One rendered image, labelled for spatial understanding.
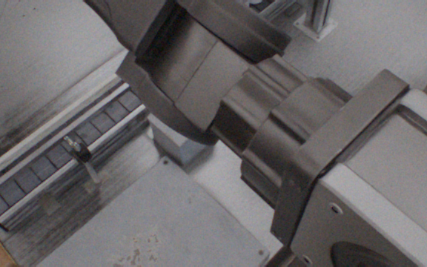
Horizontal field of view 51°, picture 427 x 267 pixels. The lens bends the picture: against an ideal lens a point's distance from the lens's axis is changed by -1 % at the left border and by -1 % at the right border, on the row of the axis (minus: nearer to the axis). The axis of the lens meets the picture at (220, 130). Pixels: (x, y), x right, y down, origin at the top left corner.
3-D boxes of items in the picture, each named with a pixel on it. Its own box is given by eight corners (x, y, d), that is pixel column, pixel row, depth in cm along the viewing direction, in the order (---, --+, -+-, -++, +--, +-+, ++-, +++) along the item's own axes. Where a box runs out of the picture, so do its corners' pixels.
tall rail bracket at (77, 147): (87, 159, 99) (63, 119, 85) (107, 181, 96) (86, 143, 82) (75, 169, 98) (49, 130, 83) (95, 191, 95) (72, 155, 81)
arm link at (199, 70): (219, 147, 29) (269, 79, 28) (123, 59, 33) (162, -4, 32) (269, 149, 37) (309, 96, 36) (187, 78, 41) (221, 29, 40)
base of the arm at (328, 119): (284, 251, 32) (310, 179, 22) (206, 176, 35) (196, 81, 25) (359, 173, 35) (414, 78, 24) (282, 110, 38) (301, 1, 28)
